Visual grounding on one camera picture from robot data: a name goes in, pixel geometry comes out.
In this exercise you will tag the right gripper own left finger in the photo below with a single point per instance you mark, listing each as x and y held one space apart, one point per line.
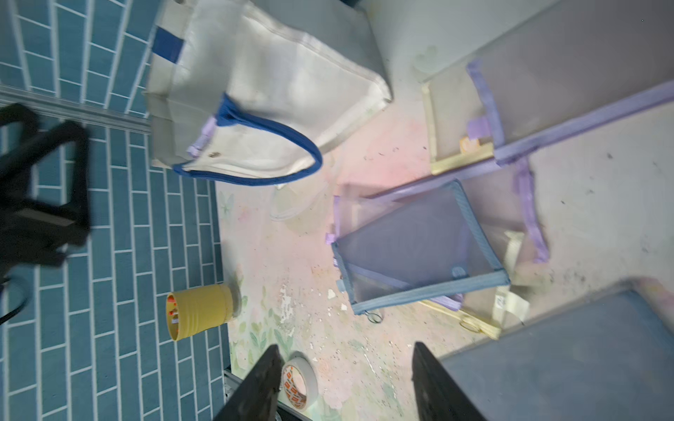
256 396

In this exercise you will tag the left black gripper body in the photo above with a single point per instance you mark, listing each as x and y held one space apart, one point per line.
33 232

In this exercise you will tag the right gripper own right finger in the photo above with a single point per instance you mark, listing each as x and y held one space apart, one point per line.
437 395

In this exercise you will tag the yellow trimmed mesh pouch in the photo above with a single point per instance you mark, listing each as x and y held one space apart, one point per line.
450 103
487 311

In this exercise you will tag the small blue mesh pouch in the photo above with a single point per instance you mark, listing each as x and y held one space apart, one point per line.
429 246

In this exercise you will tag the blue mesh pouch right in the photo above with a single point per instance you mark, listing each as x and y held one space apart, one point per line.
605 357

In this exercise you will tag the white canvas tote bag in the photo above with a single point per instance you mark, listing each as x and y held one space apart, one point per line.
288 82

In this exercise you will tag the clear tape roll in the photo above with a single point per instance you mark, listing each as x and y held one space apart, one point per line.
299 383

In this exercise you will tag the yellow cup with markers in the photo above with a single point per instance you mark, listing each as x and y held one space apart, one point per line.
196 310

